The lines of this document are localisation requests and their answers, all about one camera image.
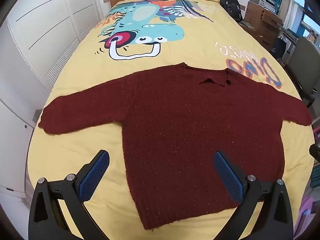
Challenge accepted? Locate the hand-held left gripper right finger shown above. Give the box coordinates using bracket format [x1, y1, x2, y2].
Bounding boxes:
[213, 151, 293, 240]

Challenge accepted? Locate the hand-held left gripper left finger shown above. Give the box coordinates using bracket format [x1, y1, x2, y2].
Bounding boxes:
[28, 149, 110, 240]

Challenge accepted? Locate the dark red knitted sweater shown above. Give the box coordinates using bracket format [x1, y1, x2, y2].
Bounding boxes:
[40, 62, 313, 230]

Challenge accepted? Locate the pink purple floor mat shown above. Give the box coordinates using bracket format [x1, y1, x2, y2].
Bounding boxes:
[294, 195, 320, 240]

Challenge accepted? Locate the grey chair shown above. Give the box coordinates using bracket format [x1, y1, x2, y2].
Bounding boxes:
[285, 36, 320, 108]

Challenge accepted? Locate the dark carrier bag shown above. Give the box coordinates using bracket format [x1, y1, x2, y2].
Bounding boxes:
[271, 36, 287, 58]

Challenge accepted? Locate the yellow printed dinosaur blanket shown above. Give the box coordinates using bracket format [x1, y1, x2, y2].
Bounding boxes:
[25, 0, 316, 240]

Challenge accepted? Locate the wooden drawer cabinet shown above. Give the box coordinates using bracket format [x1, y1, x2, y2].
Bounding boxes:
[244, 1, 285, 47]

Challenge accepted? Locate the grey printer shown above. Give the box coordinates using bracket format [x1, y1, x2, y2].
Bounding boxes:
[260, 0, 278, 13]

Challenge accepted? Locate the white wardrobe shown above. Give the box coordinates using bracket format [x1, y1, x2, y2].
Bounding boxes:
[0, 0, 113, 200]

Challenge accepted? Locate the black backpack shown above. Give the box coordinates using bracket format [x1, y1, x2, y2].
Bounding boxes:
[220, 0, 244, 22]

